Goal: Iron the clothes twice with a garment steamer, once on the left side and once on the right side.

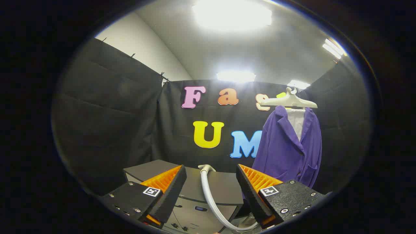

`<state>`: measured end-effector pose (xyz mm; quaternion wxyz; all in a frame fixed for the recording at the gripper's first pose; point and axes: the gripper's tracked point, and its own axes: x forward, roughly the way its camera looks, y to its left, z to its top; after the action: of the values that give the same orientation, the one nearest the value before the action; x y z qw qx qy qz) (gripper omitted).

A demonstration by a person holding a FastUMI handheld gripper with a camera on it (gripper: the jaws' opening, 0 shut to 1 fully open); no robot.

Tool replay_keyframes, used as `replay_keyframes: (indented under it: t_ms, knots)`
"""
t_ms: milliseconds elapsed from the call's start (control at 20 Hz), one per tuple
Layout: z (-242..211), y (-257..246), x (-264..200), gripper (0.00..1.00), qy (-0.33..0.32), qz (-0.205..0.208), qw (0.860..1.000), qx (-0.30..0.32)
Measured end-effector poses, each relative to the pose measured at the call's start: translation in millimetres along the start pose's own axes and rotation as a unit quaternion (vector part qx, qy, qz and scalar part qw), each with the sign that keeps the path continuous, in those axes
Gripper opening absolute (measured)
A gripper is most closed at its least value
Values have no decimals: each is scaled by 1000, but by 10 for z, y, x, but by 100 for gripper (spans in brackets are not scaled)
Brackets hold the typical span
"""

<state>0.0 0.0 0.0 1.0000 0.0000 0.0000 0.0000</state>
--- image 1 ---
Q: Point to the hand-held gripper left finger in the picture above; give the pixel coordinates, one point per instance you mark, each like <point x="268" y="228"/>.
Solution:
<point x="170" y="191"/>

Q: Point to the white shirt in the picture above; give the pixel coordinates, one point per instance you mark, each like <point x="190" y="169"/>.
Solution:
<point x="296" y="125"/>

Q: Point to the white garment steamer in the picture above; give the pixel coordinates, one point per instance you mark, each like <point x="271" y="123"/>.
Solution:
<point x="208" y="196"/>

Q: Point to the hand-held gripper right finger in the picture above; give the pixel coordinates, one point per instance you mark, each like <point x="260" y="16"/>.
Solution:
<point x="248" y="191"/>

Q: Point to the white plastic hanger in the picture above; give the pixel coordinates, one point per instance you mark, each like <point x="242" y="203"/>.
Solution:
<point x="292" y="102"/>

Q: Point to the ceiling light panel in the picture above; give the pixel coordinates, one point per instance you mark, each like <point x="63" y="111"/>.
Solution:
<point x="236" y="76"/>
<point x="333" y="48"/>
<point x="232" y="14"/>
<point x="298" y="84"/>

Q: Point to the black backdrop cloth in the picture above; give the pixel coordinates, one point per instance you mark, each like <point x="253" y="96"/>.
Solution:
<point x="123" y="123"/>

